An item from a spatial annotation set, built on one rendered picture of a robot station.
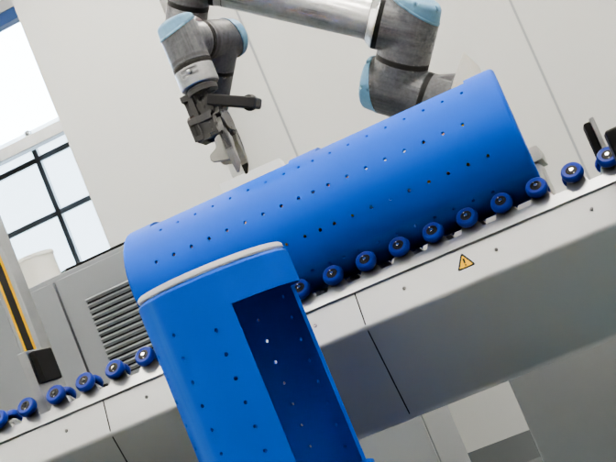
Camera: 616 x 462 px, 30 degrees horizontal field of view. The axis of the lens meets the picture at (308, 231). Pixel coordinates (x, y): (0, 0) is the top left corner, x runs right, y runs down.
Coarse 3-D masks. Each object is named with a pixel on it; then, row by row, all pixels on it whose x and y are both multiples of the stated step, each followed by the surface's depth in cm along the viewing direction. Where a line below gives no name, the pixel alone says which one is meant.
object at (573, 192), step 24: (576, 192) 226; (504, 216) 230; (528, 216) 227; (456, 240) 231; (408, 264) 233; (336, 288) 237; (360, 288) 235; (120, 384) 247; (72, 408) 249; (0, 432) 254; (24, 432) 251
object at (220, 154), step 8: (216, 136) 251; (216, 144) 251; (224, 144) 251; (232, 144) 249; (216, 152) 250; (224, 152) 250; (232, 152) 249; (216, 160) 250; (224, 160) 250; (232, 160) 249; (240, 160) 250
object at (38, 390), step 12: (48, 348) 266; (24, 360) 259; (36, 360) 259; (48, 360) 264; (24, 372) 259; (36, 372) 259; (48, 372) 261; (36, 384) 259; (48, 384) 263; (36, 396) 259; (48, 408) 258
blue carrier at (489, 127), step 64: (384, 128) 237; (448, 128) 230; (512, 128) 226; (256, 192) 241; (320, 192) 235; (384, 192) 232; (448, 192) 231; (512, 192) 232; (128, 256) 247; (192, 256) 241; (320, 256) 237; (384, 256) 241
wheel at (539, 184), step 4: (532, 180) 229; (536, 180) 229; (540, 180) 228; (544, 180) 228; (528, 184) 229; (532, 184) 229; (536, 184) 228; (540, 184) 228; (544, 184) 227; (528, 188) 228; (532, 188) 228; (536, 188) 228; (540, 188) 227; (544, 188) 227; (528, 192) 228; (532, 192) 227; (536, 192) 227; (540, 192) 227; (544, 192) 227; (532, 196) 228; (536, 196) 227; (540, 196) 228
